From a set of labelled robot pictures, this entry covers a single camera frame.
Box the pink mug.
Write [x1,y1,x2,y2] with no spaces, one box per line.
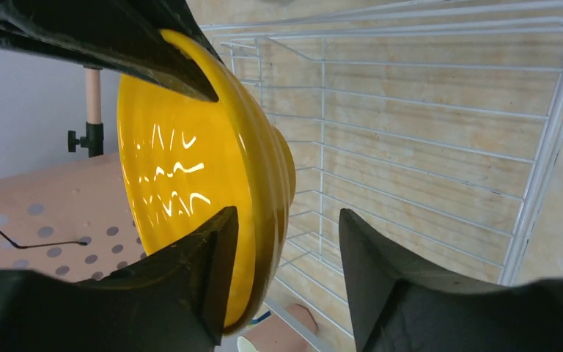
[237,304,318,352]

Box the yellow ribbed bowl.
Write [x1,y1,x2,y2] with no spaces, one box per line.
[117,29,296,334]

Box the white wire dish rack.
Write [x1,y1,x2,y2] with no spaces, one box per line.
[191,1,563,351]

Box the pink tripod stand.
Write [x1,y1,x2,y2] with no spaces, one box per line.
[67,67,104,158]

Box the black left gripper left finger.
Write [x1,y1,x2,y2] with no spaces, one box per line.
[0,206,238,351]

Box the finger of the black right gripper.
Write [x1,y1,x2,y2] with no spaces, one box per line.
[0,0,218,102]

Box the pink pegboard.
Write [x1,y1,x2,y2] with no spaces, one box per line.
[0,154,145,282]

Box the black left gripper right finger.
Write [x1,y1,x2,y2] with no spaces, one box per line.
[339,208,563,351]

